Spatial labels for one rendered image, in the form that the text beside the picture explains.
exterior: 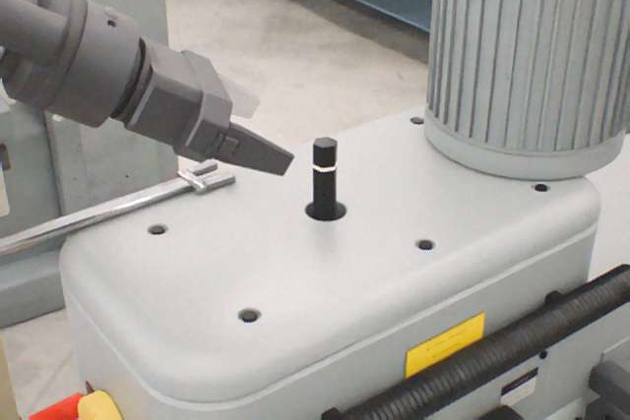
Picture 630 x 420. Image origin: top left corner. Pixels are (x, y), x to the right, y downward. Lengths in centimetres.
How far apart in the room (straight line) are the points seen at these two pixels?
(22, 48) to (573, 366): 67
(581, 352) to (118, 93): 59
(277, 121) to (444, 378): 449
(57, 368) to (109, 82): 298
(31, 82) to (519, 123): 43
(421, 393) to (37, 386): 288
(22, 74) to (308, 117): 462
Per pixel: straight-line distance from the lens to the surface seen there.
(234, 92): 79
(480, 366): 80
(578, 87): 85
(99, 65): 67
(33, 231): 81
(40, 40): 63
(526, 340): 83
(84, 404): 80
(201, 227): 80
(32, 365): 366
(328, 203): 80
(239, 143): 69
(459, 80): 86
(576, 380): 107
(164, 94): 68
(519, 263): 83
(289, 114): 529
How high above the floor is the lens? 232
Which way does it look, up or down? 30 degrees down
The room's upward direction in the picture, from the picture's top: straight up
